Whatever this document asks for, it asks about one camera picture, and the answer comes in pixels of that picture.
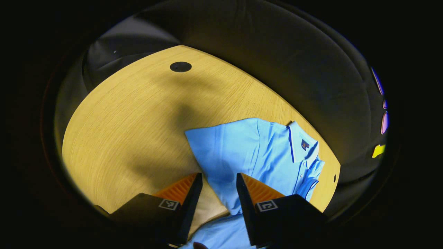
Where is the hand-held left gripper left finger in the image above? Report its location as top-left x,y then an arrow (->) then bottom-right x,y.
93,172 -> 203,247

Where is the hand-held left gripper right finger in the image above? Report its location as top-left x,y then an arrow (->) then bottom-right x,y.
236,172 -> 329,248

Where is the light blue T-shirt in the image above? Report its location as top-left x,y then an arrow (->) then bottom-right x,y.
180,118 -> 326,249

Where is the black backdrop cloth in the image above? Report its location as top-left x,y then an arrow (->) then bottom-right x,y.
54,0 -> 390,222

